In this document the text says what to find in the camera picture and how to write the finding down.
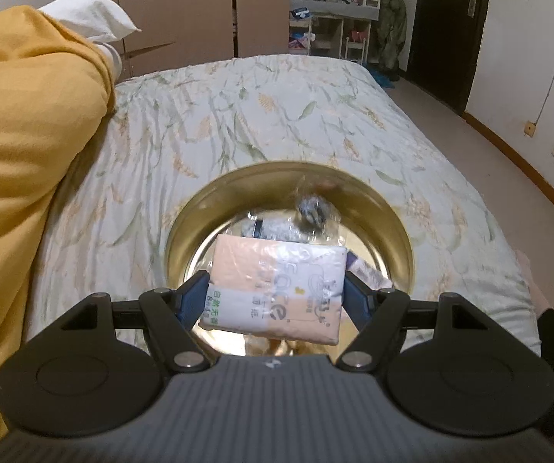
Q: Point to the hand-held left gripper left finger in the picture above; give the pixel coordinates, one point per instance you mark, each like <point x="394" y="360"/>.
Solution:
<point x="194" y="301"/>

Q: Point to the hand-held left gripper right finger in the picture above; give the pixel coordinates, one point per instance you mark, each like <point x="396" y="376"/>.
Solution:
<point x="359" y="299"/>

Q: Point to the round floral tin container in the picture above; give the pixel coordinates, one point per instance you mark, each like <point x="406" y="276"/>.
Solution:
<point x="195" y="231"/>

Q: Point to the pink and white tissue pack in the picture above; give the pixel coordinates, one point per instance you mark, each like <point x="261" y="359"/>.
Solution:
<point x="277" y="289"/>

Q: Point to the clear plastic bag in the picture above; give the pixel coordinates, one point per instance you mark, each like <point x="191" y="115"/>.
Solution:
<point x="272" y="227"/>

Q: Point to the wooden baseboard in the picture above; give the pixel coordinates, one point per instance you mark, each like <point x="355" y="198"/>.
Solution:
<point x="527" y="169"/>

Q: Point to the yellow blanket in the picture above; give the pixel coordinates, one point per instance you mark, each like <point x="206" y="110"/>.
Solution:
<point x="21" y="164"/>

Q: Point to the blue slippers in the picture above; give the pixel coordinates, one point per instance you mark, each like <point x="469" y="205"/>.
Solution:
<point x="383" y="79"/>

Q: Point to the white stool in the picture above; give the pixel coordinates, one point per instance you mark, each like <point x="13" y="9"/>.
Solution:
<point x="354" y="46"/>

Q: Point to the green hanging coat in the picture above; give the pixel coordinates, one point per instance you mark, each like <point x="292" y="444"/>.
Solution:
<point x="392" y="29"/>

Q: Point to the dark wooden door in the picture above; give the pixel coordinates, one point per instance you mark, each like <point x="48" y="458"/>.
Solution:
<point x="446" y="33"/>

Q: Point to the cluttered white desk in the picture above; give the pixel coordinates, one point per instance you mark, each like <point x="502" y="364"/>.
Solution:
<point x="325" y="19"/>

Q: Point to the brown wooden wardrobe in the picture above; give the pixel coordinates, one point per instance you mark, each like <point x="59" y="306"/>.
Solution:
<point x="175" y="9"/>

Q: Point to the white pillow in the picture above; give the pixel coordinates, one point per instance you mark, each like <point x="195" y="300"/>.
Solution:
<point x="89" y="17"/>

